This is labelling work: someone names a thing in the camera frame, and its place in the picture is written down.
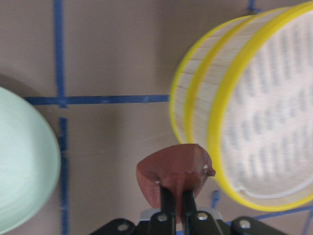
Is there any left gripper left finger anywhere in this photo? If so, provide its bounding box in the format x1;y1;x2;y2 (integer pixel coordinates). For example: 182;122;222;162
140;187;176;235

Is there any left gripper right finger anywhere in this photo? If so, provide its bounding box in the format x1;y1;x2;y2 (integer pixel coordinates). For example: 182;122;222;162
182;190;230;235

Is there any red bun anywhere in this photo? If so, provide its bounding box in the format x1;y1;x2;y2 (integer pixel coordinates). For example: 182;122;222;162
136;144;216;223

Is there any green plate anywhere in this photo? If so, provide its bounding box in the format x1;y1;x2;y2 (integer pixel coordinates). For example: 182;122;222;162
0;88;61;235

